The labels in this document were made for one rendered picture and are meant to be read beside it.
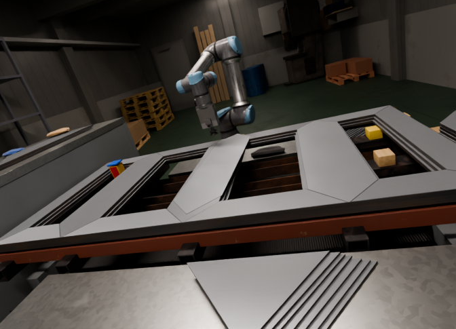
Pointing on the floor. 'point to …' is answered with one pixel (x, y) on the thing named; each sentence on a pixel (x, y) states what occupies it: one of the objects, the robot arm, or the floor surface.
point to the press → (298, 30)
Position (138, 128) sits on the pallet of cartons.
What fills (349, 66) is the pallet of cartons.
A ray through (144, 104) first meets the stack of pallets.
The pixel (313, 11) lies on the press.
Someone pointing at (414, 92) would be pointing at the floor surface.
